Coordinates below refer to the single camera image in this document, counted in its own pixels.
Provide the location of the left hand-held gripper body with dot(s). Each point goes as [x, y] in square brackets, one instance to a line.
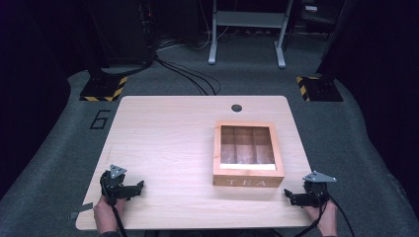
[113, 187]

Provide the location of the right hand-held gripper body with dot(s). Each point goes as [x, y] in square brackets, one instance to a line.
[317, 192]

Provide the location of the wooden tea box glass lid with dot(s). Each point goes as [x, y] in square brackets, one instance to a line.
[248, 173]

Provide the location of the person's right hand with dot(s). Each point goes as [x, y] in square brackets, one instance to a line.
[326, 220]

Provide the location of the person's left hand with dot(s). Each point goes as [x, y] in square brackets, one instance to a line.
[106, 217]

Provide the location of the grey tape piece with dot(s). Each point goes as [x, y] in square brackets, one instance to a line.
[82, 209]

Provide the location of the black striped stand base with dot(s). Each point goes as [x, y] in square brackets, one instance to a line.
[102, 89]
[321, 90]

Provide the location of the round black table grommet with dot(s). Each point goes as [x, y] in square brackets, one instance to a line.
[236, 108]

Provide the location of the dark equipment stand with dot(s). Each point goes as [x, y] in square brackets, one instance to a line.
[122, 33]

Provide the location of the white metal desk frame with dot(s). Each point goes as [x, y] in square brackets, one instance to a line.
[248, 19]

